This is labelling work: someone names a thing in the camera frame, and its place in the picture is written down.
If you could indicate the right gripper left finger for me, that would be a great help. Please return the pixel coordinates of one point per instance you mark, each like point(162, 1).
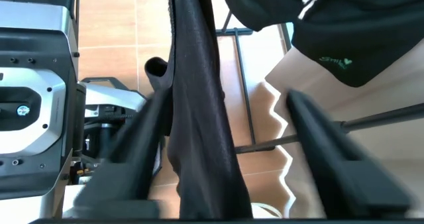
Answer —
point(132, 171)

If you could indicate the black garment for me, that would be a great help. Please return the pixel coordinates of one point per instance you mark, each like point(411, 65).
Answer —
point(198, 118)

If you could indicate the black shorts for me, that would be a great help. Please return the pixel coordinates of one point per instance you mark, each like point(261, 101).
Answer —
point(348, 25)

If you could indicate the white laundry basket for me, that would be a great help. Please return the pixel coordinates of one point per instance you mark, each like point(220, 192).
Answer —
point(265, 212)

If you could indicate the black clothes rack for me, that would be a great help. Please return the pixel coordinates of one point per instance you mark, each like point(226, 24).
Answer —
point(381, 118)

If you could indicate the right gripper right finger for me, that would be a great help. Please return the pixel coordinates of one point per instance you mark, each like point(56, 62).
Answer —
point(344, 177)

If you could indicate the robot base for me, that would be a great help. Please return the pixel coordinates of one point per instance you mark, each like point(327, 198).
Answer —
point(33, 85)

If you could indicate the beige curtain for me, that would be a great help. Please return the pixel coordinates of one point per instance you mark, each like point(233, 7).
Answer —
point(391, 141)

